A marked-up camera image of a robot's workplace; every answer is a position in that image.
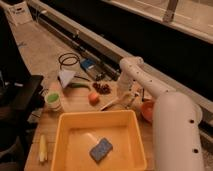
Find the blue electronic device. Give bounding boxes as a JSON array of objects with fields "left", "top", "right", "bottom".
[{"left": 80, "top": 59, "right": 105, "bottom": 81}]

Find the orange bowl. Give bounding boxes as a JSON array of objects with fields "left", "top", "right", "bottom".
[{"left": 141, "top": 101, "right": 154, "bottom": 122}]

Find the bunch of dark grapes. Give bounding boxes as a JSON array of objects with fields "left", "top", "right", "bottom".
[{"left": 92, "top": 82, "right": 111, "bottom": 94}]

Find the orange fruit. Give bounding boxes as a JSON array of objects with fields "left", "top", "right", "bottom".
[{"left": 88, "top": 92, "right": 100, "bottom": 105}]

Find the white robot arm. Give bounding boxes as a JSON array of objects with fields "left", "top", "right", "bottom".
[{"left": 117, "top": 57, "right": 204, "bottom": 171}]

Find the black chair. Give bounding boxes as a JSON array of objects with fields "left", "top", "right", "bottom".
[{"left": 0, "top": 7, "right": 44, "bottom": 171}]

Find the green cucumber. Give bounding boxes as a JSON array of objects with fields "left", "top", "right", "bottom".
[{"left": 67, "top": 83, "right": 91, "bottom": 91}]

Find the white sign box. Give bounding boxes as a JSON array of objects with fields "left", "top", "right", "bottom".
[{"left": 6, "top": 1, "right": 32, "bottom": 26}]

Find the cup with green lid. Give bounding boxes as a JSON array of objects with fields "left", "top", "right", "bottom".
[{"left": 45, "top": 92, "right": 62, "bottom": 111}]

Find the yellow plastic tub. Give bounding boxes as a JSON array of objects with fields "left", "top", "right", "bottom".
[{"left": 51, "top": 110, "right": 147, "bottom": 171}]

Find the wooden board table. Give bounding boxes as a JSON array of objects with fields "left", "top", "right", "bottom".
[{"left": 24, "top": 80, "right": 156, "bottom": 171}]

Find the blue sponge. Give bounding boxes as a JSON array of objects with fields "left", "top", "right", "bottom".
[{"left": 89, "top": 138, "right": 113, "bottom": 163}]

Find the white paper cone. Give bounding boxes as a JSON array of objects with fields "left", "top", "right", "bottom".
[{"left": 59, "top": 69, "right": 76, "bottom": 88}]

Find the black coiled cable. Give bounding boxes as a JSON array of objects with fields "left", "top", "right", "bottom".
[{"left": 58, "top": 52, "right": 81, "bottom": 70}]

